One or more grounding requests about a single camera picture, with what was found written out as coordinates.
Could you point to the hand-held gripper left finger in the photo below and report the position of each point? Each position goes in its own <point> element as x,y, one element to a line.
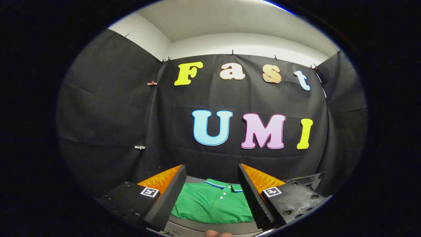
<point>171,197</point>

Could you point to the black backdrop cloth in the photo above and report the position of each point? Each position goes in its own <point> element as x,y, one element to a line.
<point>236,98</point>

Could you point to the silver clip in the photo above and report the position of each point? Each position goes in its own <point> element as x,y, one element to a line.
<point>139,147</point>

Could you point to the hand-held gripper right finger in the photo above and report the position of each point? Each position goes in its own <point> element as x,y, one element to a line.
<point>251,197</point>

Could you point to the green polo shirt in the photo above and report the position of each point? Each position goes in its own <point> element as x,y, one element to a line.
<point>210,204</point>

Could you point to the row of small black clips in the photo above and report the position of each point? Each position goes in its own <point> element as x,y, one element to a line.
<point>232,52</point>

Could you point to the copper clip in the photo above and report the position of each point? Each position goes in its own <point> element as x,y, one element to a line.
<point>152,83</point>

